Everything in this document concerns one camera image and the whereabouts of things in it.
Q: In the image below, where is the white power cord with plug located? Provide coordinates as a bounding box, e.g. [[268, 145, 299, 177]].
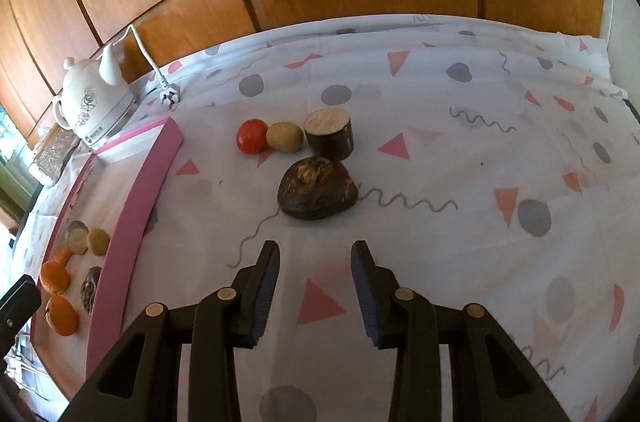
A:
[[117, 24, 182, 110]]

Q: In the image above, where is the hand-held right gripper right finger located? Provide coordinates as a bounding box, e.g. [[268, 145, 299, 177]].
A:
[[349, 240, 571, 422]]

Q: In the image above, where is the dark brown round fruit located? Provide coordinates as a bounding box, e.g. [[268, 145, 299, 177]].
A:
[[277, 155, 359, 220], [80, 266, 103, 315]]

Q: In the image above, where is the grey kettle base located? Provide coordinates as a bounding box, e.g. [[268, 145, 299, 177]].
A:
[[75, 100, 138, 149]]

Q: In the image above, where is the silver embossed tissue box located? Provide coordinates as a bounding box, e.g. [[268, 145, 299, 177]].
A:
[[29, 125, 81, 187]]

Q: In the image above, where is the small tan round fruit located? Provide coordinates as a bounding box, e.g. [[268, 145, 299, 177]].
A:
[[265, 121, 304, 153], [87, 229, 111, 257]]

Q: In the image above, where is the pink shallow cardboard tray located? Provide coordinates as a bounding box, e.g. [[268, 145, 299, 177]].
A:
[[30, 115, 185, 378]]

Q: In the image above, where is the glass door with wooden frame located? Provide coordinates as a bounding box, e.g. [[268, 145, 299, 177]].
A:
[[0, 102, 43, 228]]

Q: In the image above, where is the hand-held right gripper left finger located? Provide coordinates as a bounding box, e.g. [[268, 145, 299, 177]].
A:
[[60, 241, 281, 422]]

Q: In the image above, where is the red tomato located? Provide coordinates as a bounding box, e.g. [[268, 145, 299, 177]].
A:
[[236, 118, 269, 154]]

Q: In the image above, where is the small carrot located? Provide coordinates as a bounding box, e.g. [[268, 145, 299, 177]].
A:
[[44, 248, 74, 267]]

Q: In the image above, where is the white patterned tablecloth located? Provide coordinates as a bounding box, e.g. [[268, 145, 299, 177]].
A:
[[10, 15, 640, 422]]

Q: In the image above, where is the cut sugarcane piece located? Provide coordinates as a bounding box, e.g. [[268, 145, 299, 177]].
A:
[[303, 107, 356, 161]]

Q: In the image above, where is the pale cut root piece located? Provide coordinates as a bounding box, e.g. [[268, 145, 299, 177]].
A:
[[66, 220, 90, 256]]

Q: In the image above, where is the orange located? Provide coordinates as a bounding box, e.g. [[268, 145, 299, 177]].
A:
[[45, 295, 79, 337], [40, 262, 70, 295]]

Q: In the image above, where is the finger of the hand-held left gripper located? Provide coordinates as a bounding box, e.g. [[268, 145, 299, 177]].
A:
[[0, 275, 41, 358]]

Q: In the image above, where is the white floral ceramic kettle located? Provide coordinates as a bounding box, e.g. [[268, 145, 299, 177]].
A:
[[52, 44, 136, 142]]

